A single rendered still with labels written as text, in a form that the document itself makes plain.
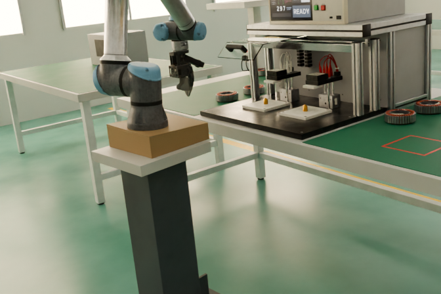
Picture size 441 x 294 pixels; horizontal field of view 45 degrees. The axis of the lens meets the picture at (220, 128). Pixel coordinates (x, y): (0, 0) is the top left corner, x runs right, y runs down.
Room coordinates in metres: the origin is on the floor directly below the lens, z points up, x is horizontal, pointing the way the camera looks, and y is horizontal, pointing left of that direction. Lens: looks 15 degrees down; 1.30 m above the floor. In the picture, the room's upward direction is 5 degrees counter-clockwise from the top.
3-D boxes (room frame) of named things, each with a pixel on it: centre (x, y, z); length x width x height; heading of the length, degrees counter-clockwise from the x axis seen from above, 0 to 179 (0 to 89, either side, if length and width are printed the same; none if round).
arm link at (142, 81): (1.91, 0.26, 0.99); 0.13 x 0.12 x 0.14; 61
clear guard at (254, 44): (2.29, -0.22, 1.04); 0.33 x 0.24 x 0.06; 125
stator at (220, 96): (2.60, -0.05, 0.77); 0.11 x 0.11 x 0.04
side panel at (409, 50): (2.15, -0.79, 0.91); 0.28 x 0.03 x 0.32; 125
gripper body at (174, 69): (2.37, 0.15, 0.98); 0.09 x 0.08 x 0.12; 126
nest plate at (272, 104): (2.29, -0.21, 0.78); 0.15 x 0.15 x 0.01; 35
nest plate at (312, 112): (2.09, -0.35, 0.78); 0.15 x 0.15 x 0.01; 35
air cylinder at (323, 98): (2.17, -0.47, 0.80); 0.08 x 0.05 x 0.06; 35
